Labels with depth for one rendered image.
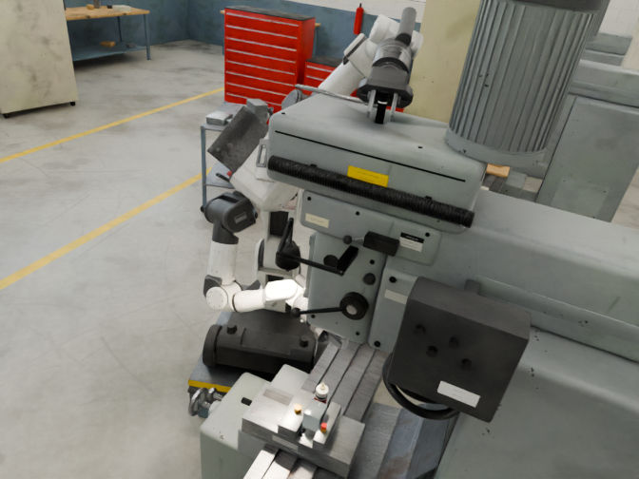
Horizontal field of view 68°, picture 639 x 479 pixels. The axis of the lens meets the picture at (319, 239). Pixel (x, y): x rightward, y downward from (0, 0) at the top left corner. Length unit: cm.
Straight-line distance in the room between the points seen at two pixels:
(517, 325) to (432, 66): 215
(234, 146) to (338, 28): 931
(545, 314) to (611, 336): 13
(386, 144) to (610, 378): 63
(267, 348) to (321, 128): 145
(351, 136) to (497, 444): 75
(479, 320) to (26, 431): 250
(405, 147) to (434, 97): 188
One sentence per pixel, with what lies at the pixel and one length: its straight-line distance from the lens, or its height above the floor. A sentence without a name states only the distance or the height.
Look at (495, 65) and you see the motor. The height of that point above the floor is 207.
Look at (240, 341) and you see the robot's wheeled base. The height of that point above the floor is 60.
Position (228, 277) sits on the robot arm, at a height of 123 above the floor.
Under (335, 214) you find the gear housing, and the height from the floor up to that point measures 169.
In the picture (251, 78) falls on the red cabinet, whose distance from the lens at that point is 665.
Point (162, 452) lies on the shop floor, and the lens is 268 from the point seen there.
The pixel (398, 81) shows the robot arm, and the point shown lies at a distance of 112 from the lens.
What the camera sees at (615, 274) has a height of 174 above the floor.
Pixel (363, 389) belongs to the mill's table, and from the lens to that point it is 174.
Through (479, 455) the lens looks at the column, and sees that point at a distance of 124.
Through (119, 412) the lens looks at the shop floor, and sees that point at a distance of 287.
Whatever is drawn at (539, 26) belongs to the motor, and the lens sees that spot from 92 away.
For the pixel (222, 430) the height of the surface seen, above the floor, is 71.
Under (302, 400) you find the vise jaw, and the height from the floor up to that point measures 102.
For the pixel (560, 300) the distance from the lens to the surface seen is 108.
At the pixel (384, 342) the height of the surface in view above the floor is 138.
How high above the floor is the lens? 220
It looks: 32 degrees down
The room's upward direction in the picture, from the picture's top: 7 degrees clockwise
